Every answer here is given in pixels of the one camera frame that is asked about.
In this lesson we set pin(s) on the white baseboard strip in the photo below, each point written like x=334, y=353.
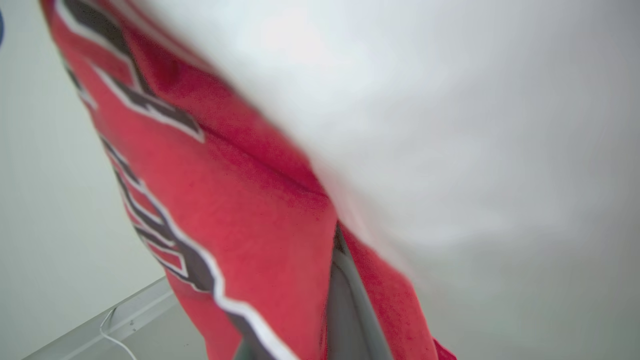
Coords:
x=135, y=311

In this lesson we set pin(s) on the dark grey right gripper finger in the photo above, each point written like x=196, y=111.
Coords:
x=348, y=310

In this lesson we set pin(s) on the white cloth garment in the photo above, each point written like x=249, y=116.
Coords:
x=425, y=110

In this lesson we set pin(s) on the dark blue round object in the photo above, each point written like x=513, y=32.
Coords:
x=1, y=29

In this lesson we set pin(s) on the red jersey with black lettering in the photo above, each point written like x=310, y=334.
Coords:
x=260, y=210

